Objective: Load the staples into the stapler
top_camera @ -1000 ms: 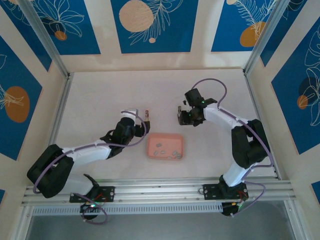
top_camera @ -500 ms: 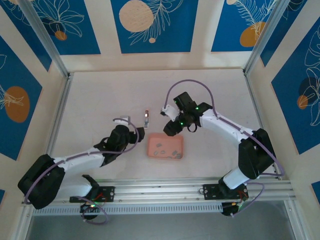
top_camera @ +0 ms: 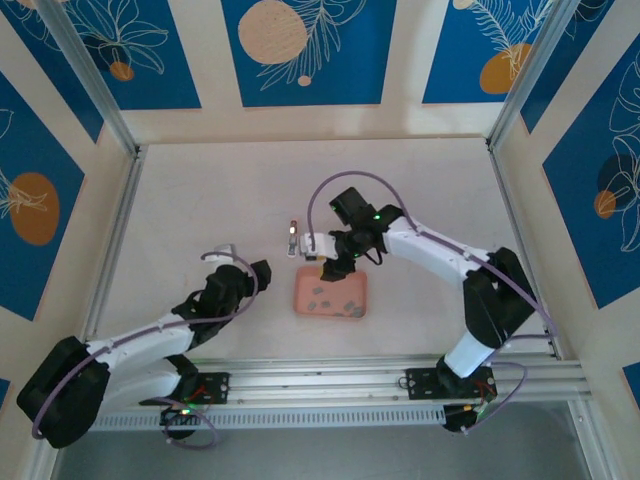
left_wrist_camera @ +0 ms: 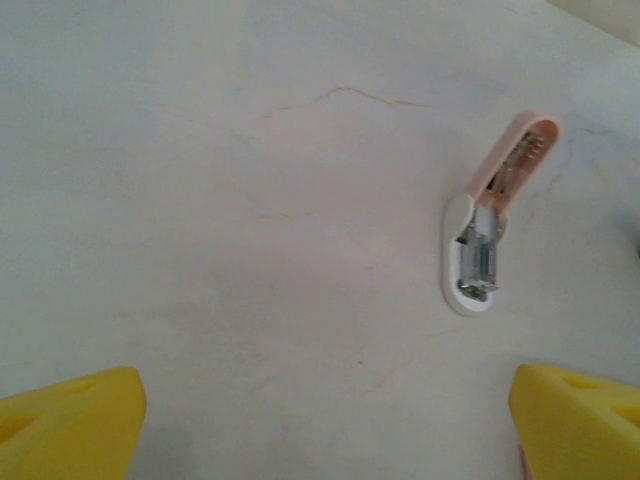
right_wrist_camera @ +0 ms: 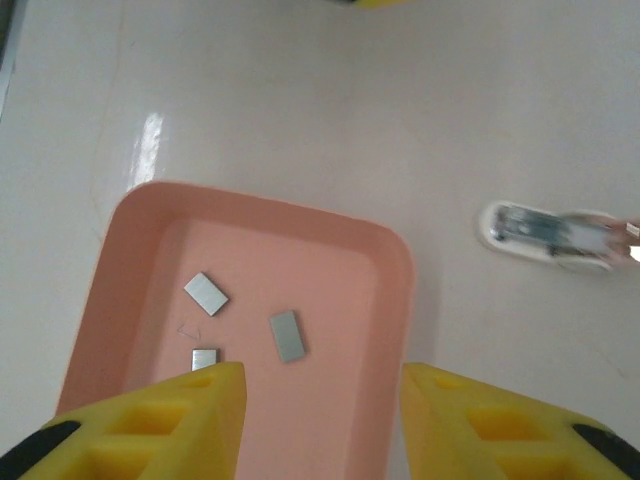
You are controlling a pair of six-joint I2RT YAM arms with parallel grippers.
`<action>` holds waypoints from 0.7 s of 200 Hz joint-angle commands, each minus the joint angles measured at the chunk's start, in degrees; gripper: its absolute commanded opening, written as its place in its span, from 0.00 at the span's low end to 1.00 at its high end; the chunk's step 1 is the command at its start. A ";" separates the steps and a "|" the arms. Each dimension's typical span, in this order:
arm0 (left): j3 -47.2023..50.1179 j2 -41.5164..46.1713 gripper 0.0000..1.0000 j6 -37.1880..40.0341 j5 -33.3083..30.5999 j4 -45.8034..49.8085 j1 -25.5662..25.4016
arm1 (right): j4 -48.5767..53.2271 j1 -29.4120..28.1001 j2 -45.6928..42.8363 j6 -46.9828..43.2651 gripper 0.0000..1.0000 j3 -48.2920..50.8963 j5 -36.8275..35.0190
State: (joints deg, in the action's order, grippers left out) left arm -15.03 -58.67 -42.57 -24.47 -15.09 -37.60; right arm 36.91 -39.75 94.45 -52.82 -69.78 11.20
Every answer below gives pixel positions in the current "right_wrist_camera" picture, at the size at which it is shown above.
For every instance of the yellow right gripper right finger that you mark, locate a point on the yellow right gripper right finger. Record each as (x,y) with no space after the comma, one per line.
(450,440)

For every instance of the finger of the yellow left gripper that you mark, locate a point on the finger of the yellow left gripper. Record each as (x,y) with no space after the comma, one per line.
(385,3)

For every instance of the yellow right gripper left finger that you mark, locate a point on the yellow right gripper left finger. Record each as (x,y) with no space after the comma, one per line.
(200,440)

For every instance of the pink plastic tray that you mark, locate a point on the pink plastic tray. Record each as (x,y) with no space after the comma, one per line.
(310,280)

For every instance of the pink and white stapler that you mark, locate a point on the pink and white stapler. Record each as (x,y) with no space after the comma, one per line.
(530,235)

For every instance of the silver staple strip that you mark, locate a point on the silver staple strip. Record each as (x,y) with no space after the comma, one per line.
(205,357)
(287,336)
(206,294)

